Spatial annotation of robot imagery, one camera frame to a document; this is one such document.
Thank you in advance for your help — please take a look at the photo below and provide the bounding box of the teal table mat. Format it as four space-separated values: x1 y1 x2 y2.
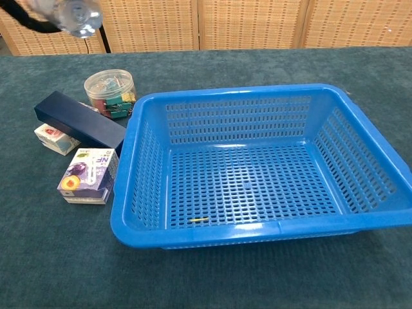
0 46 412 309

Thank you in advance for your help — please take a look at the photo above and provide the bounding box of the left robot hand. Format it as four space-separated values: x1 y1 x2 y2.
0 0 62 34

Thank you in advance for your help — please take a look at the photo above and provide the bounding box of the blue plastic basket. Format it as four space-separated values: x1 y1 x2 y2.
109 83 412 251

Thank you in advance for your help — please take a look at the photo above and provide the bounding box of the black tripod pole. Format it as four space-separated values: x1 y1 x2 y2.
97 24 112 54

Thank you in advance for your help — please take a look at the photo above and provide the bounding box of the white red carton box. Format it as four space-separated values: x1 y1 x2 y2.
33 124 81 157

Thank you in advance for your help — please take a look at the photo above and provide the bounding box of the clear water bottle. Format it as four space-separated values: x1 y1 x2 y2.
27 0 103 39

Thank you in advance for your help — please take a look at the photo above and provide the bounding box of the bamboo folding screen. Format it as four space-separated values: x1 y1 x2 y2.
0 0 412 57

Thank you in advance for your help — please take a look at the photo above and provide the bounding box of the round clear container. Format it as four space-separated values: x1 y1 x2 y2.
83 69 138 120

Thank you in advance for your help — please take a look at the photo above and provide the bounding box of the dark blue long box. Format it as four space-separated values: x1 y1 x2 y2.
33 90 127 158

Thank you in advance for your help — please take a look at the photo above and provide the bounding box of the small purple snack packet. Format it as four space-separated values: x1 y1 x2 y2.
57 147 119 205

